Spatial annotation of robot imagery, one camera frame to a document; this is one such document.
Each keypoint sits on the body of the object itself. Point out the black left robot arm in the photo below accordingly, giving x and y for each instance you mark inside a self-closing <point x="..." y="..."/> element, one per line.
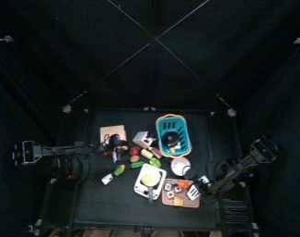
<point x="58" y="150"/>

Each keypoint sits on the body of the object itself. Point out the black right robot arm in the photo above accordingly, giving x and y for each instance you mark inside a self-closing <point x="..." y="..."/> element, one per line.
<point x="256" y="155"/>

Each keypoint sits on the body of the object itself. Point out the grey pan with fried egg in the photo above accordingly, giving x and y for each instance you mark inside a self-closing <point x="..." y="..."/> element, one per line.
<point x="150" y="180"/>

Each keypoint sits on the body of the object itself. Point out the white slotted toy spatula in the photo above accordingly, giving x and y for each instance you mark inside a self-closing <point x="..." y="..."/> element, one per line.
<point x="193" y="192"/>

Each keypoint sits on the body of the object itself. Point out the tan cardboard box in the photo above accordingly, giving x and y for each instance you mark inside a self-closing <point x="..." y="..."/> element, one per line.
<point x="113" y="132"/>

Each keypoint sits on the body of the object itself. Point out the green yellow toy corn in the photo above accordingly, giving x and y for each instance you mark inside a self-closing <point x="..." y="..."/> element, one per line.
<point x="120" y="169"/>

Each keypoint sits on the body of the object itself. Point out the black round lid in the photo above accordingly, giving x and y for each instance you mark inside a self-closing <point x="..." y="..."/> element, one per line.
<point x="190" y="173"/>

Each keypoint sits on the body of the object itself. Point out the pink rectangular tray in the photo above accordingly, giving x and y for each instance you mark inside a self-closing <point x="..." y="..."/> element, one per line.
<point x="185" y="202"/>

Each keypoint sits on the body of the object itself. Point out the brown toy potato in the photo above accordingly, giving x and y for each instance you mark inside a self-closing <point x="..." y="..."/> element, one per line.
<point x="134" y="158"/>

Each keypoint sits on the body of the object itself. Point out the white toy sushi piece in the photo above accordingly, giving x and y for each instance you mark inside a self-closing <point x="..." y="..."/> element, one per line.
<point x="170" y="194"/>
<point x="168" y="186"/>
<point x="178" y="189"/>

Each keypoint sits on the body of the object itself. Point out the green toy leaf vegetable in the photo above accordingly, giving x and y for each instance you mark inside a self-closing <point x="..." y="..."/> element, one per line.
<point x="137" y="164"/>

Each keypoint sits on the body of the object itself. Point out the yellow toy food piece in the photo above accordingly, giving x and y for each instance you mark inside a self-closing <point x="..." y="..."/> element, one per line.
<point x="178" y="202"/>

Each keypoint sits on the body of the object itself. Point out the yellow toy cheese block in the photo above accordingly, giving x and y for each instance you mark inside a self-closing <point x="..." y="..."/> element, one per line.
<point x="146" y="153"/>

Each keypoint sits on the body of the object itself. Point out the small white toy piece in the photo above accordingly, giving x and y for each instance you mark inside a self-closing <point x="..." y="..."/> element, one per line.
<point x="108" y="179"/>

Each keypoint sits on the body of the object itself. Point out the white round plate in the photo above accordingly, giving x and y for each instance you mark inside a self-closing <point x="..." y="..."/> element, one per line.
<point x="180" y="166"/>

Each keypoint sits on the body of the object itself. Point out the brown toy meat block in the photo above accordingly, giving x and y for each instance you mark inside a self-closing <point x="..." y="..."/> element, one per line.
<point x="156" y="152"/>

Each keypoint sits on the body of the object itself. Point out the green toy pepper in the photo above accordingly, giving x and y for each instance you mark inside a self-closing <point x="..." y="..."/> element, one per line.
<point x="156" y="162"/>

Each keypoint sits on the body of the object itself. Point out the white text label sticker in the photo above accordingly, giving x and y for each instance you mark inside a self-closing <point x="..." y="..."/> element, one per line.
<point x="235" y="211"/>

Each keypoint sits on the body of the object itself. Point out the white toy stove tray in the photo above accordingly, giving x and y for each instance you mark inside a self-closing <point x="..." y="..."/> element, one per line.
<point x="141" y="188"/>

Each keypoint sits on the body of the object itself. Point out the small yellow toy food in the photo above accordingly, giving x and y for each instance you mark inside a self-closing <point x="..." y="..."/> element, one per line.
<point x="173" y="150"/>

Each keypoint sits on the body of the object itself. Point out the black toy pot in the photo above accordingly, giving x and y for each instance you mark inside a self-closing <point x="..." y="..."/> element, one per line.
<point x="172" y="139"/>

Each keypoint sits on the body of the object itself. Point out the teal basket with orange rim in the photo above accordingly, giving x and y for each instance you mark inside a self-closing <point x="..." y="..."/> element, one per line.
<point x="173" y="122"/>

